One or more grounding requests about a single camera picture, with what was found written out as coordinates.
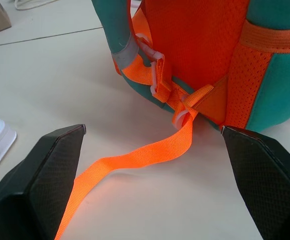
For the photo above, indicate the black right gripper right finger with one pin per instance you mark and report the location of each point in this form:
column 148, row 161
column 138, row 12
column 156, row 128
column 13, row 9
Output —
column 267, row 180

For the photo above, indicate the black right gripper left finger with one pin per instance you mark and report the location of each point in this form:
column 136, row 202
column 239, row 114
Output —
column 32, row 180

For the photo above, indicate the teal and orange backpack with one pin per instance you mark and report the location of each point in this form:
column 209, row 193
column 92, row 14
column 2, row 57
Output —
column 199, row 50

